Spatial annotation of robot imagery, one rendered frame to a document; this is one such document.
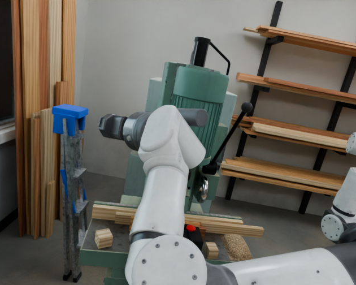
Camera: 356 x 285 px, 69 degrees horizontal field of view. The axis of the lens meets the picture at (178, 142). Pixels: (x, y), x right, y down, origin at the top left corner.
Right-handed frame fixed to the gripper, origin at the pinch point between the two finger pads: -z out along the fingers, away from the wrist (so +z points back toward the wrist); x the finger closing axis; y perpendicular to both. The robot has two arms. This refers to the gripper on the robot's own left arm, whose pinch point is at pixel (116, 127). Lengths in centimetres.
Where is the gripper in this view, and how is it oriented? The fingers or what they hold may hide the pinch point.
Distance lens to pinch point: 67.9
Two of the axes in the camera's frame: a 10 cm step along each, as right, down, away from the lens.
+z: 6.7, 1.2, -7.3
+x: 7.2, 1.5, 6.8
